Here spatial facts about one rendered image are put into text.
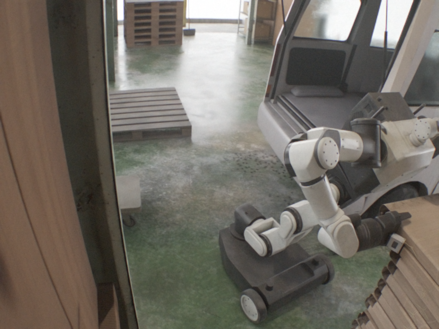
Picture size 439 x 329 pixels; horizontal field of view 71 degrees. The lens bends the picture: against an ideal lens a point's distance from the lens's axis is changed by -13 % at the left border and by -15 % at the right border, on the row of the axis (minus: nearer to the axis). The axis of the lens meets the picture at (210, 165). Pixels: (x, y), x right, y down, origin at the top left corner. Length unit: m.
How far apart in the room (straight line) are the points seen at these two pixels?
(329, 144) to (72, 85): 0.60
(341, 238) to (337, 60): 2.56
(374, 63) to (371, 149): 2.59
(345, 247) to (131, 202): 1.74
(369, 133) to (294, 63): 2.09
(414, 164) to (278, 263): 1.16
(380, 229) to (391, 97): 0.52
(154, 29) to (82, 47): 6.57
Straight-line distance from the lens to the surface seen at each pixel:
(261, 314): 1.92
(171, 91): 4.39
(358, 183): 1.33
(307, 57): 3.16
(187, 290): 2.15
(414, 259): 1.10
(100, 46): 0.41
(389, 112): 1.27
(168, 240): 2.43
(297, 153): 0.88
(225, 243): 2.19
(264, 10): 7.75
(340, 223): 0.92
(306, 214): 1.68
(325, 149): 0.85
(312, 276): 2.09
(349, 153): 0.98
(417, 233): 1.11
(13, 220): 0.23
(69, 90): 0.48
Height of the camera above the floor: 1.73
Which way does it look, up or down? 33 degrees down
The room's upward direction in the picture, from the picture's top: 4 degrees clockwise
